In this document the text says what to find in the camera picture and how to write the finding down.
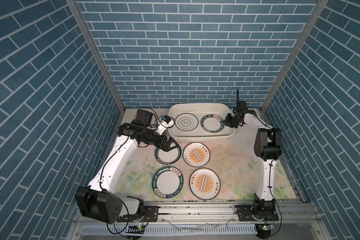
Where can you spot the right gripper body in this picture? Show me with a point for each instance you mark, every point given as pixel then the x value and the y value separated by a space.
pixel 231 121

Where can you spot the white plastic bin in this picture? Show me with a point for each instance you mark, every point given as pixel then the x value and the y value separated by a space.
pixel 188 122

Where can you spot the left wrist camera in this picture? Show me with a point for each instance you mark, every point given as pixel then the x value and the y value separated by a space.
pixel 164 123

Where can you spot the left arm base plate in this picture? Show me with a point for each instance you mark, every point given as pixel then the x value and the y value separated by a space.
pixel 151 211

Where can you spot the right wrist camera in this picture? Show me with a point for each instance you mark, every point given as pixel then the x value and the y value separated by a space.
pixel 241 106

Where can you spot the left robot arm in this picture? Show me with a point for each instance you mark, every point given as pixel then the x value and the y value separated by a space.
pixel 99 199

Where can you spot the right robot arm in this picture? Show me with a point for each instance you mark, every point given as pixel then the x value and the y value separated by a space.
pixel 268 148

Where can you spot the green red rim plate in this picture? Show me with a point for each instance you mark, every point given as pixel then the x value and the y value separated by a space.
pixel 170 157

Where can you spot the white slotted cable duct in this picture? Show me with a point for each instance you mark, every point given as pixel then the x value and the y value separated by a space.
pixel 189 230

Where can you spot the orange sunburst plate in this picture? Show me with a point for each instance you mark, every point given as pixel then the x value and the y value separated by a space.
pixel 205 184
pixel 196 155

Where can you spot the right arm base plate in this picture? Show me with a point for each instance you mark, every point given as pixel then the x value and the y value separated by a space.
pixel 246 213

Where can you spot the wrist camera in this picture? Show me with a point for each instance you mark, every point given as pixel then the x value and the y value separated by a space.
pixel 241 106
pixel 164 123

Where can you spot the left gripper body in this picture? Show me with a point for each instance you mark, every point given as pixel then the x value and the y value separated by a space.
pixel 152 137

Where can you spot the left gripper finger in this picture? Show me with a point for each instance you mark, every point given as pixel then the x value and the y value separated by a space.
pixel 170 146
pixel 169 140

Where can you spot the aluminium rail frame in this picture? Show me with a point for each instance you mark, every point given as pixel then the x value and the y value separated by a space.
pixel 297 221

